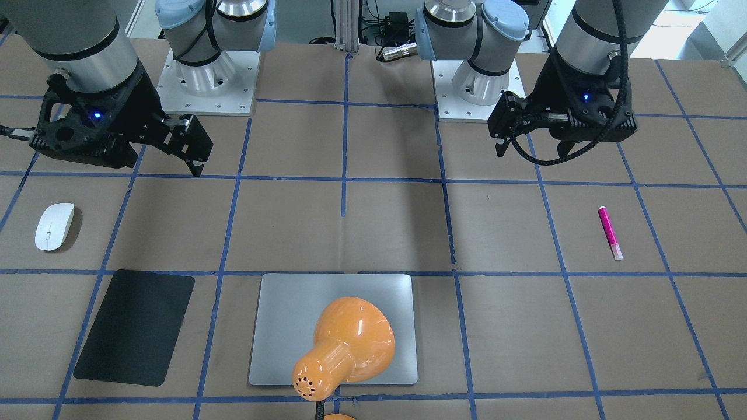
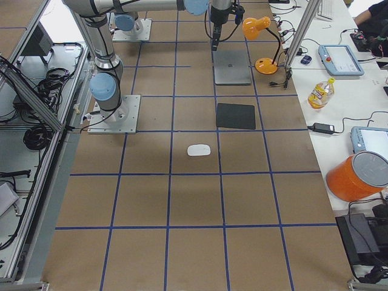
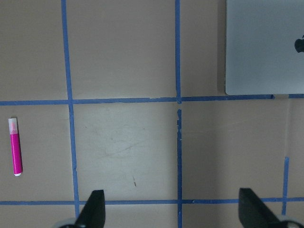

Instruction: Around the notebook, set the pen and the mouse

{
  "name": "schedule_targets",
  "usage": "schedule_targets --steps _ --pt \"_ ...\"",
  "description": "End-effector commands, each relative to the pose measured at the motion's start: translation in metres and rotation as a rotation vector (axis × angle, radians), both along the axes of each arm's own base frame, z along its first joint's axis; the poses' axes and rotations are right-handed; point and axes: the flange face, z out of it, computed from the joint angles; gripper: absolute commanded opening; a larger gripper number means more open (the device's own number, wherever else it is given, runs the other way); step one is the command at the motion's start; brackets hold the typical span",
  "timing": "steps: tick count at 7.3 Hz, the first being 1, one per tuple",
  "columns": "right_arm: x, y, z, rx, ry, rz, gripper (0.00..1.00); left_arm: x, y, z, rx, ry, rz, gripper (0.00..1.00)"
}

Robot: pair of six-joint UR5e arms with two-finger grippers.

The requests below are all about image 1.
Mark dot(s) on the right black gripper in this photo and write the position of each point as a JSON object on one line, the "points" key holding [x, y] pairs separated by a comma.
{"points": [[138, 100]]}

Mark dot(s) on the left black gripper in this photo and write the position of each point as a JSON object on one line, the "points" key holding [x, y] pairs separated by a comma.
{"points": [[547, 87]]}

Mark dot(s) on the pink pen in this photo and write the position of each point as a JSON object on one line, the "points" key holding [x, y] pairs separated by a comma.
{"points": [[610, 233]]}

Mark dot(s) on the white computer mouse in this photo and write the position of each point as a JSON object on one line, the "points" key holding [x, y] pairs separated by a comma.
{"points": [[53, 226]]}

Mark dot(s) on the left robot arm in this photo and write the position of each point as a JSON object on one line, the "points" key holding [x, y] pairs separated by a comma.
{"points": [[488, 35]]}

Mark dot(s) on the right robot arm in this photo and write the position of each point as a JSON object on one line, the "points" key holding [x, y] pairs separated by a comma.
{"points": [[85, 40]]}

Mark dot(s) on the silver laptop notebook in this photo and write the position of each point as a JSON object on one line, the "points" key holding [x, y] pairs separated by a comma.
{"points": [[290, 305]]}

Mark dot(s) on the black mousepad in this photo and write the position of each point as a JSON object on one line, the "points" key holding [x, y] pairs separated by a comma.
{"points": [[135, 331]]}

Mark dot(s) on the orange desk lamp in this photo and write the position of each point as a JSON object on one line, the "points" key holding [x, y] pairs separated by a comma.
{"points": [[353, 341]]}

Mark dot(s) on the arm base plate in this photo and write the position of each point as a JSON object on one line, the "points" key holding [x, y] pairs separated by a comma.
{"points": [[225, 87], [466, 96]]}

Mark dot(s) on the aluminium frame post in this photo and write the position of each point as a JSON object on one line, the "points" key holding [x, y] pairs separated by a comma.
{"points": [[346, 23]]}

